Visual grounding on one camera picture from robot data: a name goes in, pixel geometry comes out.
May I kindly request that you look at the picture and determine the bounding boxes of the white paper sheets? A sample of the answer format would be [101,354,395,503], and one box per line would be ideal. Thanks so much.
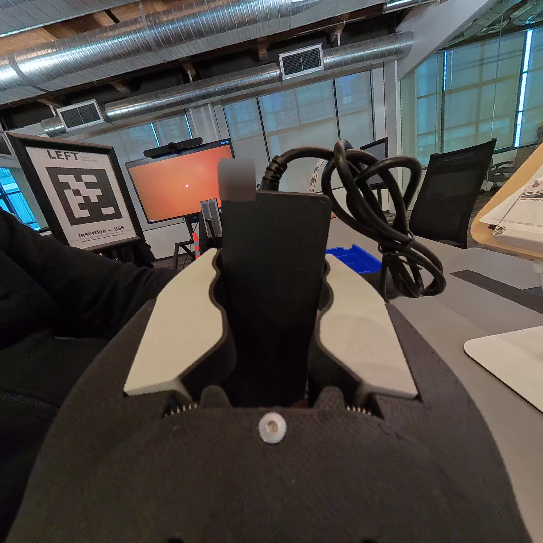
[479,163,543,245]

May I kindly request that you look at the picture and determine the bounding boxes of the large wall display screen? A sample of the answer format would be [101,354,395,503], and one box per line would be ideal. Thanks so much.
[125,142,236,224]

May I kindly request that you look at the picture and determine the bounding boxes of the black mesh office chair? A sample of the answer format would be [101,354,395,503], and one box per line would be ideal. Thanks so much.
[408,139,497,249]

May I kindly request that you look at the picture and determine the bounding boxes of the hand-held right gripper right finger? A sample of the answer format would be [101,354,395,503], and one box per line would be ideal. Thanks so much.
[306,254,419,408]

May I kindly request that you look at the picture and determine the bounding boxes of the slim silver air duct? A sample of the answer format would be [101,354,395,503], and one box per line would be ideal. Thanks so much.
[40,31,415,137]

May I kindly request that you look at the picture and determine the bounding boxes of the display stand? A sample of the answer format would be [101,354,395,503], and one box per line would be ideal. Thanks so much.
[174,199,222,270]

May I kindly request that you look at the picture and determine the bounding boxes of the person's black clothing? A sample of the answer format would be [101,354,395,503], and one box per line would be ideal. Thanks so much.
[0,331,141,543]

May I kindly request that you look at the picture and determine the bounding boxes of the dark computer monitor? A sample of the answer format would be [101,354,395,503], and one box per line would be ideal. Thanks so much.
[360,137,389,190]

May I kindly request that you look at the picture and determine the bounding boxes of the thick black hub cable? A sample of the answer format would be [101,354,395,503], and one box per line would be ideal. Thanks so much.
[261,140,447,298]

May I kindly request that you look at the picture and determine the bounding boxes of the white monitor stand base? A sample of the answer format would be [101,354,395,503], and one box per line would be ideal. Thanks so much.
[464,326,543,413]

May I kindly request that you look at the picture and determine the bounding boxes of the wooden board with papers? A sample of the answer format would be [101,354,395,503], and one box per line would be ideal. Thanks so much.
[470,142,543,260]

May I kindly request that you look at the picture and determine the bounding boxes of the person's left forearm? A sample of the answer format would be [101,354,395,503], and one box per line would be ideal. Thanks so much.
[0,208,181,350]

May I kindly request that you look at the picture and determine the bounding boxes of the white air vent grille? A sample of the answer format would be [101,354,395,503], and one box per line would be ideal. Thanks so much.
[56,100,105,131]
[279,44,325,80]

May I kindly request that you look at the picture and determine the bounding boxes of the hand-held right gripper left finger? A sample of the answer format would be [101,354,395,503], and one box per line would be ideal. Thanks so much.
[123,248,237,401]

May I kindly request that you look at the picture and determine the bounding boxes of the black usb hub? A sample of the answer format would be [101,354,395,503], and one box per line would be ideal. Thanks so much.
[221,190,333,410]

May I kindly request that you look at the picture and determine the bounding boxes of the large silver air duct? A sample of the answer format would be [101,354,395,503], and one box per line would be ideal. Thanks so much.
[0,0,387,92]

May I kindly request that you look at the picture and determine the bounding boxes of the black video bar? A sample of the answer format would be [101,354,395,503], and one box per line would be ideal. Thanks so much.
[143,137,203,158]

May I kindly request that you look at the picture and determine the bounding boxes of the blue plastic bin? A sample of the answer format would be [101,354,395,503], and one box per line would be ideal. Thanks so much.
[326,245,382,275]

